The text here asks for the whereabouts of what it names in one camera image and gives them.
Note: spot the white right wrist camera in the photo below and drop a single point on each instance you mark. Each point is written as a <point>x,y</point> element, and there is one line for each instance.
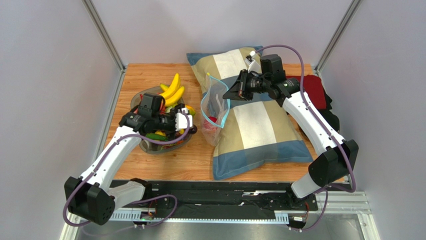
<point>253,65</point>

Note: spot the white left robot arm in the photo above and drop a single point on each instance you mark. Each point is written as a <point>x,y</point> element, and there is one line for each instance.
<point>90,197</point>

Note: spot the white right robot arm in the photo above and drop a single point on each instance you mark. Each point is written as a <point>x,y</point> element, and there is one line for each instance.
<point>336,156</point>

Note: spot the green chili pepper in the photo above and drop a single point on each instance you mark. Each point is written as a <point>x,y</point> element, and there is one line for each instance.
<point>157,137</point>

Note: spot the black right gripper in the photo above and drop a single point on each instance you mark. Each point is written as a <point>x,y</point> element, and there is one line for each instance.
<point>245,84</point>

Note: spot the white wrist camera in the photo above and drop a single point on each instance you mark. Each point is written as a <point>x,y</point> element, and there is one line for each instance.
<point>183,119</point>
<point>253,65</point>

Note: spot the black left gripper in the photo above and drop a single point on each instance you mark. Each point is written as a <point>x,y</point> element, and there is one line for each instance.
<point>173,113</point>

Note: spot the clear zip top bag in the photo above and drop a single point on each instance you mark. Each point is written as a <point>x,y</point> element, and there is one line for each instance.
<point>213,104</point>

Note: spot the yellow orange mango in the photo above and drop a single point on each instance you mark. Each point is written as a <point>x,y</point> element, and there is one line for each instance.
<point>191,110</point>

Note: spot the grey fruit bowl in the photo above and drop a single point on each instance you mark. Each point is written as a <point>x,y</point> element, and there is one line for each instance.
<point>151,148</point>

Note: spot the yellow banana bunch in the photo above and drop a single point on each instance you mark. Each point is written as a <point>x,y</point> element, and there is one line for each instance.
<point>173,93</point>

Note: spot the black cap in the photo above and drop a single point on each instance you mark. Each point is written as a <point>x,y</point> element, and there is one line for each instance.
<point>327,114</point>

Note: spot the red apple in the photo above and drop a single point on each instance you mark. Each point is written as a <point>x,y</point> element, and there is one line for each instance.
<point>209,124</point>

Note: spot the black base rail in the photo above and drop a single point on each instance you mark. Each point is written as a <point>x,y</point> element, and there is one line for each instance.
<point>222,200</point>

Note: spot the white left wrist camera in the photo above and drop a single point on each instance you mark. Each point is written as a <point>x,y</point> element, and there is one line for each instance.
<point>183,119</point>

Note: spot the red folded cloth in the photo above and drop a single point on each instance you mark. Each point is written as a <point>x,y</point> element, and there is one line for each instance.
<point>314,88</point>

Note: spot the small yellow lemon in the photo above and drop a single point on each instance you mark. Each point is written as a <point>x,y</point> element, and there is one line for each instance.
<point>161,133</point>

